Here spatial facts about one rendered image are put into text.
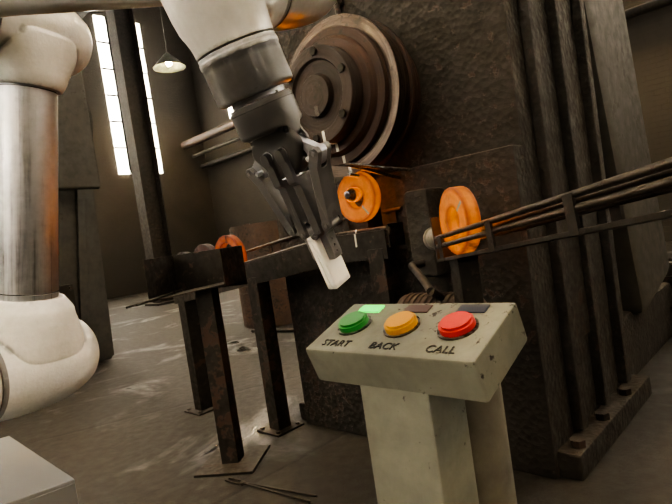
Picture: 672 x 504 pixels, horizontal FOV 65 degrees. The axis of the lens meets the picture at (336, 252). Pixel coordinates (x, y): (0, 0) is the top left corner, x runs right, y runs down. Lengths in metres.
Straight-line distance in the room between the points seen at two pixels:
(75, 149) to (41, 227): 2.98
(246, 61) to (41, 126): 0.58
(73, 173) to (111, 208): 8.14
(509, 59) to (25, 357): 1.27
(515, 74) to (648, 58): 6.11
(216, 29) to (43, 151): 0.57
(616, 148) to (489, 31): 0.82
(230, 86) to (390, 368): 0.34
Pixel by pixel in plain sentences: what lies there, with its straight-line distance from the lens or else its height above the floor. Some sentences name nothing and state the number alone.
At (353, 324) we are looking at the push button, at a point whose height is 0.60.
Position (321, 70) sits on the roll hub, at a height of 1.18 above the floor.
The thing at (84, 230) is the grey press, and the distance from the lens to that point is 4.22.
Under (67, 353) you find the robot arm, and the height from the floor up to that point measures 0.57.
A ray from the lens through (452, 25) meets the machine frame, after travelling 1.60.
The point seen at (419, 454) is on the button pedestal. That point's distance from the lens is 0.62.
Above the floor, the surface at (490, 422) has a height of 0.44.
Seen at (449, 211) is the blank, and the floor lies 0.73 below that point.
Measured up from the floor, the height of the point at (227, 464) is 0.01.
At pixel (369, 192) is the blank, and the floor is 0.82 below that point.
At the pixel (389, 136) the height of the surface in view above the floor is 0.96.
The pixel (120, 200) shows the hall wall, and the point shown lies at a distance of 12.21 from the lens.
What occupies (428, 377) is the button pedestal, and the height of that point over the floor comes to 0.56.
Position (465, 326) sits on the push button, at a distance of 0.56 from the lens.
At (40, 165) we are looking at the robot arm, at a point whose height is 0.91.
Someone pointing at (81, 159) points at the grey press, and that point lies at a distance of 4.04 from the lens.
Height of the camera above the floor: 0.72
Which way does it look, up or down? 2 degrees down
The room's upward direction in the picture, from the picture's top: 8 degrees counter-clockwise
